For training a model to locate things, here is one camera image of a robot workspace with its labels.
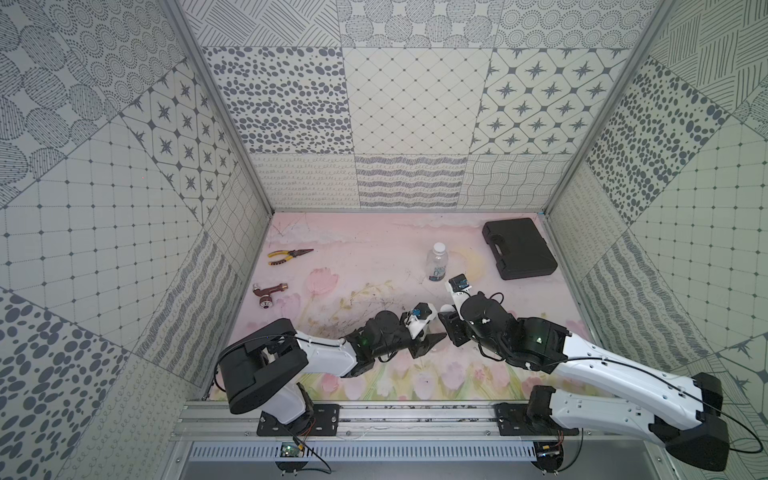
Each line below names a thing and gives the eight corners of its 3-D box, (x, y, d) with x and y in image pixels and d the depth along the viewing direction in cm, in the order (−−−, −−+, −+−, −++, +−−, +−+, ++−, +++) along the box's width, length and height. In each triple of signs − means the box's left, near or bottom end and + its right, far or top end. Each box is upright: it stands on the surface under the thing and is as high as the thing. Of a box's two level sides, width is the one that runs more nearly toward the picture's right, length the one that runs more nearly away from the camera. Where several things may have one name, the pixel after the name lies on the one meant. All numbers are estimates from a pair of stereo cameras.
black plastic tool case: (500, 280, 103) (505, 270, 98) (480, 232, 118) (484, 221, 113) (553, 274, 105) (560, 264, 100) (527, 227, 119) (532, 217, 114)
